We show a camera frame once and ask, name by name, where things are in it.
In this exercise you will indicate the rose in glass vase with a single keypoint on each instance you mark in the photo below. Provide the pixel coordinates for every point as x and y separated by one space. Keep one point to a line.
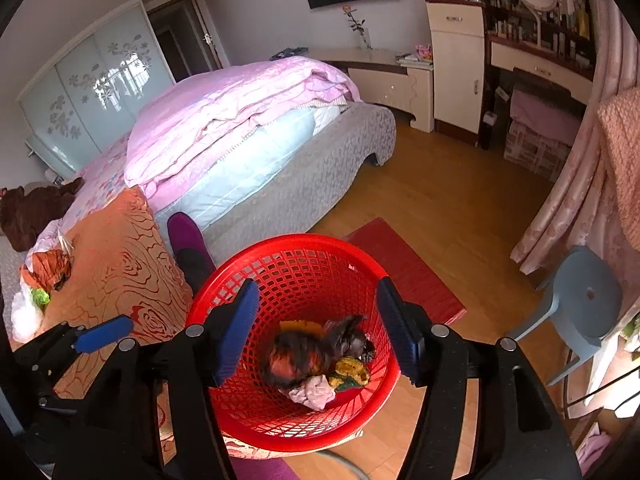
357 26

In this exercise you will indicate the grey plastic stool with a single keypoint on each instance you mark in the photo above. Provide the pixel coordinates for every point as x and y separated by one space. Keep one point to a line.
582 299

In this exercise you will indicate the white tall cabinet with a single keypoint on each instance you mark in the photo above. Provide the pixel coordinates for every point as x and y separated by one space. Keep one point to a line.
458 44

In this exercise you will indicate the clear plastic bag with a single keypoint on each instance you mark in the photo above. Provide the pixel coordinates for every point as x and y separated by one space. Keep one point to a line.
26 317

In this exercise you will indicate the glass sliding door wardrobe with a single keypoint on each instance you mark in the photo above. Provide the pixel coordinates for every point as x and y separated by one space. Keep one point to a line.
91 93

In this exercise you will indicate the woven storage box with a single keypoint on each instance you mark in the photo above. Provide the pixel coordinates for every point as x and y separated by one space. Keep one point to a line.
536 153

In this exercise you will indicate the dressing table with drawer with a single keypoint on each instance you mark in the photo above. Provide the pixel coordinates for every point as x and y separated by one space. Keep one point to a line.
508 55

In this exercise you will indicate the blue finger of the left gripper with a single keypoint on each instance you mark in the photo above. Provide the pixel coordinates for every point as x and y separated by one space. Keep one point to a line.
102 335

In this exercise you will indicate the pink blanket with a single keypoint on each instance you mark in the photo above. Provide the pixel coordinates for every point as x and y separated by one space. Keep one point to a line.
619 121

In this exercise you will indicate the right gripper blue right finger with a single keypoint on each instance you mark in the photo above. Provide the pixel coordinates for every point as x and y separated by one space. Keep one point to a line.
407 327

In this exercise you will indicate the green wrapper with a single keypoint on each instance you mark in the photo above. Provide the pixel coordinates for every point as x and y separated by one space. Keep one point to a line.
40 298

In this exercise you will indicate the red plastic mesh basket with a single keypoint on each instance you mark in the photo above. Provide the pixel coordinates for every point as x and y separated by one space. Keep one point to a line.
317 315

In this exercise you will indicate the orange rose pattern tablecloth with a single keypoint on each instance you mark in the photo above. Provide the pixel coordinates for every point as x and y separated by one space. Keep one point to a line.
122 266

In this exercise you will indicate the brown plush bear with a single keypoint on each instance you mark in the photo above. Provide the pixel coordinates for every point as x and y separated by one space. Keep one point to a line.
25 215

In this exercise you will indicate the pink floral bed sheet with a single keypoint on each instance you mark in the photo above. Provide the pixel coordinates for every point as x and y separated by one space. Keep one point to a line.
103 181

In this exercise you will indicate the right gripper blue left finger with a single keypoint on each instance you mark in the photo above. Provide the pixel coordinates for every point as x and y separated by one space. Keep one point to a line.
228 327

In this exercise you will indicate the pink quilt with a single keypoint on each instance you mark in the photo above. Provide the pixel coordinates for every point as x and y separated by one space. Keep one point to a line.
192 125

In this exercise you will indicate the dark doorway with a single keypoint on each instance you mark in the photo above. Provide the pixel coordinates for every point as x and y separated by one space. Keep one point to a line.
184 38

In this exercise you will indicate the grey bed frame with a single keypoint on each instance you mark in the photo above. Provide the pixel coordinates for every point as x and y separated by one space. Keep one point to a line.
316 178

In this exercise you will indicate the red floor mat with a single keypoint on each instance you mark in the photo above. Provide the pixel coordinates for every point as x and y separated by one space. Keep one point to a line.
415 280

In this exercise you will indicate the brown orange wrapper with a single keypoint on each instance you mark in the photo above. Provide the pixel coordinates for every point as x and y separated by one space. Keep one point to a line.
49 271

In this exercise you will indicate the light blue pillow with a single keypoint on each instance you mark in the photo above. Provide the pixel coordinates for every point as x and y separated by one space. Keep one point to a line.
243 172

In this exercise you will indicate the cream low tv cabinet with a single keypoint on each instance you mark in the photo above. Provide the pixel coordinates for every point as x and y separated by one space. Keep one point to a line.
383 79

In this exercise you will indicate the pink curtain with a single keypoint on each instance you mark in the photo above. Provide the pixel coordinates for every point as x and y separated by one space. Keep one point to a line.
581 209

